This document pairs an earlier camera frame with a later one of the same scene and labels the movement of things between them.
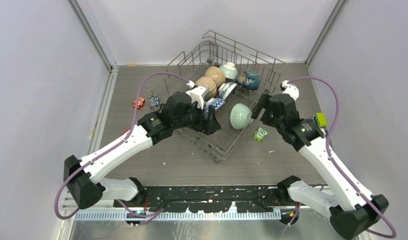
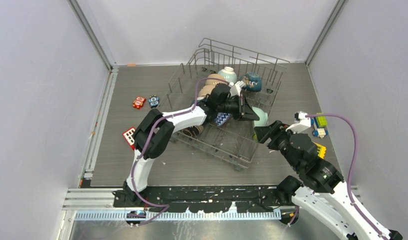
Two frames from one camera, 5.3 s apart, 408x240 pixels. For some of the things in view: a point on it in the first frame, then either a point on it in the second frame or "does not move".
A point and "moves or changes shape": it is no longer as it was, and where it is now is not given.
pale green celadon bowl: (240, 116) moves or changes shape
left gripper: (207, 126) -> (245, 112)
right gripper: (264, 102) -> (273, 131)
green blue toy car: (319, 119) does not move
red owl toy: (140, 102) does not move
